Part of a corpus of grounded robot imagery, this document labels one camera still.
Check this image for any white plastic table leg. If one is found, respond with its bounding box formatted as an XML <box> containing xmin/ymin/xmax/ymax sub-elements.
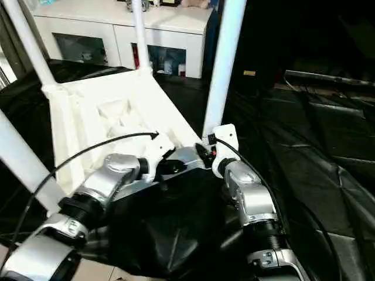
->
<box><xmin>0</xmin><ymin>109</ymin><xmax>64</xmax><ymax>220</ymax></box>
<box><xmin>201</xmin><ymin>0</ymin><xmax>248</xmax><ymax>142</ymax></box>
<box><xmin>130</xmin><ymin>0</ymin><xmax>154</xmax><ymax>74</ymax></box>
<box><xmin>1</xmin><ymin>0</ymin><xmax>57</xmax><ymax>89</ymax></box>

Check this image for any white plastic table top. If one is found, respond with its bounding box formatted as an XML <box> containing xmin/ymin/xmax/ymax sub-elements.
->
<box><xmin>40</xmin><ymin>67</ymin><xmax>212</xmax><ymax>203</ymax></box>

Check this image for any black plastic mat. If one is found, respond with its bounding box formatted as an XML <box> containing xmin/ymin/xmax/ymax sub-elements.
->
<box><xmin>0</xmin><ymin>58</ymin><xmax>375</xmax><ymax>281</ymax></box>

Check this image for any large black box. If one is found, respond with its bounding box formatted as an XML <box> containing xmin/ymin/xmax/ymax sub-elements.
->
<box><xmin>202</xmin><ymin>0</ymin><xmax>375</xmax><ymax>89</ymax></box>

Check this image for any white glass-door cabinet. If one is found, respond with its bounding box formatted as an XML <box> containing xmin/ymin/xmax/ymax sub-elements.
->
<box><xmin>32</xmin><ymin>0</ymin><xmax>215</xmax><ymax>79</ymax></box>

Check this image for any grey-brown curtain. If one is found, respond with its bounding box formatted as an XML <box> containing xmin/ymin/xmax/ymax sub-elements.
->
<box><xmin>0</xmin><ymin>0</ymin><xmax>33</xmax><ymax>86</ymax></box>

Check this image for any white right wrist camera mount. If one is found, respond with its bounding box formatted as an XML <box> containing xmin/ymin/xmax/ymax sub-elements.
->
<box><xmin>210</xmin><ymin>124</ymin><xmax>241</xmax><ymax>179</ymax></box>

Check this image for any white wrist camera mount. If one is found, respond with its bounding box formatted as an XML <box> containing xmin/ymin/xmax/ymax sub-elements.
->
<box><xmin>210</xmin><ymin>124</ymin><xmax>241</xmax><ymax>179</ymax></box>
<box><xmin>141</xmin><ymin>135</ymin><xmax>177</xmax><ymax>184</ymax></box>

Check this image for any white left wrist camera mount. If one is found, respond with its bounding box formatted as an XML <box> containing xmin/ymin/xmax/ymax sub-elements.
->
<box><xmin>141</xmin><ymin>135</ymin><xmax>177</xmax><ymax>184</ymax></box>

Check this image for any dark horizontal metal rail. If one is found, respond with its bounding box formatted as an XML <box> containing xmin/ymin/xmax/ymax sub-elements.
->
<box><xmin>285</xmin><ymin>69</ymin><xmax>375</xmax><ymax>88</ymax></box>

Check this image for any black cord coil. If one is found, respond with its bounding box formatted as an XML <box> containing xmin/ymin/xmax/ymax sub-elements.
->
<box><xmin>125</xmin><ymin>0</ymin><xmax>149</xmax><ymax>12</ymax></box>

